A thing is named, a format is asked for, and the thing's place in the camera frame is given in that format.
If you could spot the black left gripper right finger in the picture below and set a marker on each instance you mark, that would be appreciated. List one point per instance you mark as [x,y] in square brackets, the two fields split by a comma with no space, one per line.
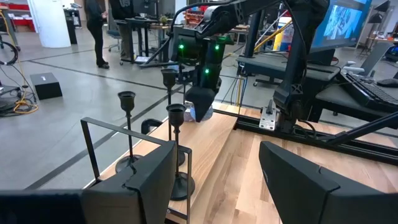
[326,202]

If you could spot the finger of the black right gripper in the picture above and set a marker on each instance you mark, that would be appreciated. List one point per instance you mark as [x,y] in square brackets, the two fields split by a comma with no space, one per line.
[202,102]

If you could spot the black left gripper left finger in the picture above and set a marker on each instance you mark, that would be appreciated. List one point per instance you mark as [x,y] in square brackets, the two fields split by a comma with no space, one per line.
[109,205]

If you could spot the short black candlestick holder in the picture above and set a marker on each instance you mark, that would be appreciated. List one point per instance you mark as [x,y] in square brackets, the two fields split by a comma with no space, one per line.
[176,115]

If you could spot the tall black candlestick holder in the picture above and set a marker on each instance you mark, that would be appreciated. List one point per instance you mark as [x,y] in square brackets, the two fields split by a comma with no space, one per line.
[169,79]

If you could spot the medium black candlestick holder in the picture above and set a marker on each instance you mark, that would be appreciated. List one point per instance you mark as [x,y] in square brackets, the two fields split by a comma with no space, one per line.
[127,102]

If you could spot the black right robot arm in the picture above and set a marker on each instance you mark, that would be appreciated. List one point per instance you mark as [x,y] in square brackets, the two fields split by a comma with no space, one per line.
[295,77]

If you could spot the black equipment cart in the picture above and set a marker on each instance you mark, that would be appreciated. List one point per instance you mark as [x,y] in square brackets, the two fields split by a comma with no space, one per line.
[255,63]

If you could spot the black background desk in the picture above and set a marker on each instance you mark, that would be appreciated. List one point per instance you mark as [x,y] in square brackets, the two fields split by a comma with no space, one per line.
[136,21]

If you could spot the person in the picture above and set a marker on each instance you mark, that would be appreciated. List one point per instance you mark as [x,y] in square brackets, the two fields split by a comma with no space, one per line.
[96,31]
[122,28]

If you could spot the blue office chair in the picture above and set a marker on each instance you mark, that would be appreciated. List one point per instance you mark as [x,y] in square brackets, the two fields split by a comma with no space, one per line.
[113,34]

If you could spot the black keyboard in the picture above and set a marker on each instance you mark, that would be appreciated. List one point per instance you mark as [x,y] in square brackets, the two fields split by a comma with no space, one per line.
[370,90]

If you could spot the black computer mouse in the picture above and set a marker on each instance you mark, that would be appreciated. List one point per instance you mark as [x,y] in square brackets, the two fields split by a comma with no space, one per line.
[388,82]

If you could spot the black floor box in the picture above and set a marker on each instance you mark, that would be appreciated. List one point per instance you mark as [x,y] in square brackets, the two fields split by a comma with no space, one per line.
[46,85]

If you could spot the large display monitor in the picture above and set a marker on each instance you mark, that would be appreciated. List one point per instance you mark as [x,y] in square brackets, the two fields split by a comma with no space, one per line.
[342,21]

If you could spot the white round column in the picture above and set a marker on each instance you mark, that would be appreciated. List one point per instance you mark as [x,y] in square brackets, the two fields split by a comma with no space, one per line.
[49,21]

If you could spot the black light stand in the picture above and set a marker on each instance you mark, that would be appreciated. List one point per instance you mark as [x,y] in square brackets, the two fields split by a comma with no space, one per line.
[374,18]

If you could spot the red storage shelf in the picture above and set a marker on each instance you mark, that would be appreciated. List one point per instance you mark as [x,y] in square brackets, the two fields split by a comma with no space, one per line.
[20,21]

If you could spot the wooden shelf with black rail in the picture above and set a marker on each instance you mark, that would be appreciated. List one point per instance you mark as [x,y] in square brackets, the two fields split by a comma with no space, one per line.
[205,140]

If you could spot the black curved bracket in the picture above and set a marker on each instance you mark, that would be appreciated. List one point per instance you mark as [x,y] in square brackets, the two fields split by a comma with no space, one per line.
[151,121]

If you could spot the black aluminium frame rails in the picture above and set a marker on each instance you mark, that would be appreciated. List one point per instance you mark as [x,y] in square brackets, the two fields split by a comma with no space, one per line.
[342,146]

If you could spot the silver metal bracket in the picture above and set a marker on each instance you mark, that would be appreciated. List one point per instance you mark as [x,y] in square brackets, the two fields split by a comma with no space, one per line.
[268,119]

